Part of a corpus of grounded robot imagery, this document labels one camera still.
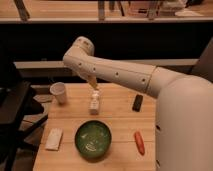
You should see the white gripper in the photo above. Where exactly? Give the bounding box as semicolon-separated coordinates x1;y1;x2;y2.
69;63;98;90

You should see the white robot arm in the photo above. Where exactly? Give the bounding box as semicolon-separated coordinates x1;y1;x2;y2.
63;36;213;171

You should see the green ceramic bowl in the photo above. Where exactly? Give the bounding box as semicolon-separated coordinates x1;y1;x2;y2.
75;120;112;160

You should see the small white bottle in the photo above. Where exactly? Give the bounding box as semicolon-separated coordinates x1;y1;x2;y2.
89;90;100;115

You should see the black rectangular block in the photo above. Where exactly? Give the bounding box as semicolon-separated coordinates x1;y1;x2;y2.
132;94;143;112

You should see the red chili pepper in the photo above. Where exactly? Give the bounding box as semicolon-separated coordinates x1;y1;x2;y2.
134;131;145;155

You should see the black chair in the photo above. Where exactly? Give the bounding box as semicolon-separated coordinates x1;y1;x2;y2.
0;62;48;171

